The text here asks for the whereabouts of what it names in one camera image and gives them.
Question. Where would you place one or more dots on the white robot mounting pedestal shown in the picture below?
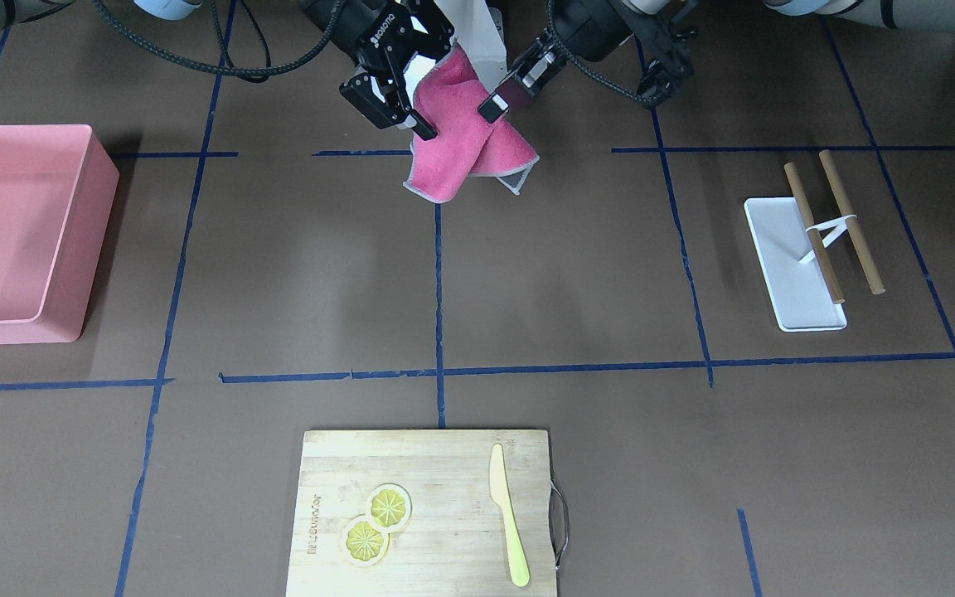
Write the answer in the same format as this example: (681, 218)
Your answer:
(476, 32)

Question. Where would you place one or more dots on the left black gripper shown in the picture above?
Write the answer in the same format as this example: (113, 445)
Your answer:
(587, 25)

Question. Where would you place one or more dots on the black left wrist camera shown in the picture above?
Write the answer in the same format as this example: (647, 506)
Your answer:
(657, 25)

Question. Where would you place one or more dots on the pink plastic bin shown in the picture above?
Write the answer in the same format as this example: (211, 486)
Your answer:
(57, 187)

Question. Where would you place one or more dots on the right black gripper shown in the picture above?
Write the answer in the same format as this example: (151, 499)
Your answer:
(359, 27)

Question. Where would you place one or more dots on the white towel rack stand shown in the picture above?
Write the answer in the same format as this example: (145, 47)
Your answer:
(792, 248)

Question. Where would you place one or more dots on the pink microfibre cloth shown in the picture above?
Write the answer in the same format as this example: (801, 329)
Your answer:
(465, 145)

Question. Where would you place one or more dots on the lemon slice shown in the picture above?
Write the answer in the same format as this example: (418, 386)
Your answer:
(389, 507)
(363, 543)

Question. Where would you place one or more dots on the front lemon slice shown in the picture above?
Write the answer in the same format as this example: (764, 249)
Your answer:
(363, 543)

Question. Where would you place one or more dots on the bamboo cutting board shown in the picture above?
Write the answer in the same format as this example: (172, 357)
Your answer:
(454, 543)

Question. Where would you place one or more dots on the rear lemon slice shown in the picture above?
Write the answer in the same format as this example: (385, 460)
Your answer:
(389, 507)

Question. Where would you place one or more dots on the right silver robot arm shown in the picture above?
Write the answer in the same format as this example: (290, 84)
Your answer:
(19, 12)

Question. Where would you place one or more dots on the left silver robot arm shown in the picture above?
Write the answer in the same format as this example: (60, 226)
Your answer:
(932, 16)

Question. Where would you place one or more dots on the yellow plastic knife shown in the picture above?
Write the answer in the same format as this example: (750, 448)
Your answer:
(517, 564)

